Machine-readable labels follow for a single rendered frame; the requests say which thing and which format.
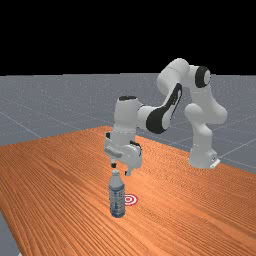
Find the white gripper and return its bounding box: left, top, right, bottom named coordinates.
left=103, top=131, right=143, bottom=177

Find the clear plastic bottle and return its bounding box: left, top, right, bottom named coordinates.
left=108, top=168, right=127, bottom=219

